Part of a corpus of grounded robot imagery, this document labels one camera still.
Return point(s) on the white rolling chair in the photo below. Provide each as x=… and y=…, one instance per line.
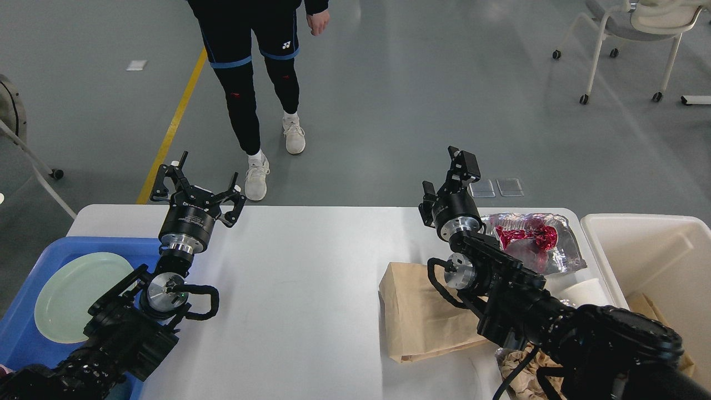
x=641, y=21

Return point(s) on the blue plastic tray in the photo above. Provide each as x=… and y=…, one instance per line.
x=22, y=344

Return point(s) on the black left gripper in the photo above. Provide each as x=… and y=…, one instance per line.
x=189, y=219

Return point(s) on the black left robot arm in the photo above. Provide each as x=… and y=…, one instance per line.
x=169, y=292

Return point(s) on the floor outlet plate left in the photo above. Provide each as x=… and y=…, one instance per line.
x=482, y=189

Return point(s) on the brown paper bag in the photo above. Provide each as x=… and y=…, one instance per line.
x=419, y=324

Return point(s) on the silver red foil wrapper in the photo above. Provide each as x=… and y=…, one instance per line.
x=543, y=242

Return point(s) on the floor outlet plate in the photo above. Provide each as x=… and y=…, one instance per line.
x=510, y=187
x=482, y=189

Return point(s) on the floor outlet plate right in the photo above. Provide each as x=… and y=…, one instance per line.
x=510, y=187

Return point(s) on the pale green plate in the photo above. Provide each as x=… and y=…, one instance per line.
x=61, y=309

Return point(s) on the person's hand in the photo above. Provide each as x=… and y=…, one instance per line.
x=318, y=22

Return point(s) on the person in black clothes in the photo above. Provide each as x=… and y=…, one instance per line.
x=228, y=29

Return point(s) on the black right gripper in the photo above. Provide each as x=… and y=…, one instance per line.
x=453, y=213

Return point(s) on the white paper cup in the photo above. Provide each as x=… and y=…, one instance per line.
x=590, y=291

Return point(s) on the white plastic bin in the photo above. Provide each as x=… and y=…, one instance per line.
x=666, y=258

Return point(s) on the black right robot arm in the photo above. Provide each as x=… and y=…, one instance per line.
x=600, y=352

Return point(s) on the grey chair at left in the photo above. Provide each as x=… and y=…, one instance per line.
x=14, y=128

